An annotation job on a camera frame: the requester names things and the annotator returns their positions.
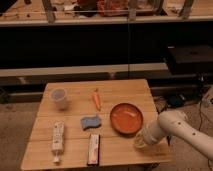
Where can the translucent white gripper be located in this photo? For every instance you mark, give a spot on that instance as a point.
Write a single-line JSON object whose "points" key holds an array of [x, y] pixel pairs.
{"points": [[139, 140]]}

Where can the orange ceramic bowl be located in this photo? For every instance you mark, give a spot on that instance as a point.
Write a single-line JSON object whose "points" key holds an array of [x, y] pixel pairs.
{"points": [[126, 118]]}

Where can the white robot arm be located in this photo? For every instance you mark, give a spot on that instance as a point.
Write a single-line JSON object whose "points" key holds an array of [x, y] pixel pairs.
{"points": [[175, 123]]}

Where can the flat dark rectangular box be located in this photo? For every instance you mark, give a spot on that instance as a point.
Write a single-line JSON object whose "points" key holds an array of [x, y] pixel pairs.
{"points": [[93, 150]]}

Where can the blue sponge cloth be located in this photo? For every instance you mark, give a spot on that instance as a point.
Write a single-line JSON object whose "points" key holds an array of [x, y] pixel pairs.
{"points": [[90, 122]]}

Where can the orange carrot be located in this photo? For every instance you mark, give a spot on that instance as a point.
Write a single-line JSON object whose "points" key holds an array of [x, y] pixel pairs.
{"points": [[96, 99]]}

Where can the white toothpaste tube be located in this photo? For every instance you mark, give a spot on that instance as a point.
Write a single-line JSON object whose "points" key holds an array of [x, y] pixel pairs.
{"points": [[58, 141]]}

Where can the clear plastic cup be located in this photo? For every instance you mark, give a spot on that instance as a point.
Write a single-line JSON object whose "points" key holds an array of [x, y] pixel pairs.
{"points": [[59, 98]]}

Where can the black box on right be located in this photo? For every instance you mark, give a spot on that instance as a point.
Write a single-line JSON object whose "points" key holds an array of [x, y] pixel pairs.
{"points": [[190, 59]]}

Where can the red object on shelf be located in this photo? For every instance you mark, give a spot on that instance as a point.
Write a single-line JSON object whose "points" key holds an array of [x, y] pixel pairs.
{"points": [[112, 7]]}

